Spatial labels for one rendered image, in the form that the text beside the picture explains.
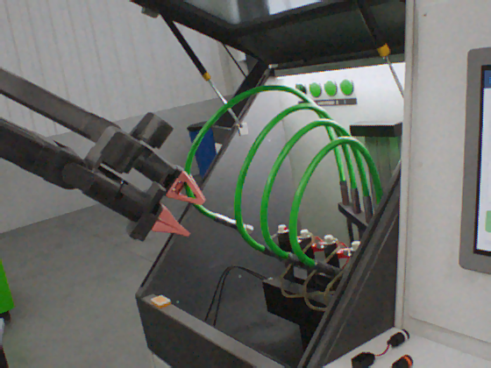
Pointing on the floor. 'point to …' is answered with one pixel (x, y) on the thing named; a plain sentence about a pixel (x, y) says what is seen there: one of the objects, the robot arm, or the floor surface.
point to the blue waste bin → (207, 149)
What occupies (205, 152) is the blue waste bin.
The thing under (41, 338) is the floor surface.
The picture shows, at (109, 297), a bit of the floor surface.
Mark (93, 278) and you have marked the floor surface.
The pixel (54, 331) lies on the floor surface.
